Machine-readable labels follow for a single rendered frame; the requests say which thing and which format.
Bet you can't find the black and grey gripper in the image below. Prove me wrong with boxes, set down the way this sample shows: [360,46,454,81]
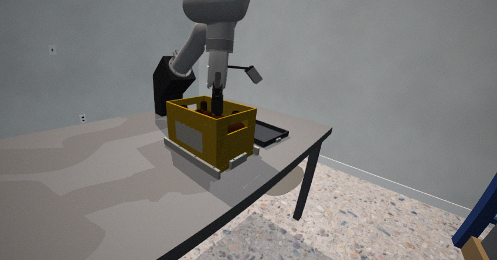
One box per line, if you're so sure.
[206,49,233,114]

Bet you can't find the yellow translucent crate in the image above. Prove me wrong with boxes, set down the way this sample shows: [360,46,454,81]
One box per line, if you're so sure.
[166,95,257,173]

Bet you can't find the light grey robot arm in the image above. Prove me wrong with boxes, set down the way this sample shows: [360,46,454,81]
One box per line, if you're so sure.
[169,0,263,84]

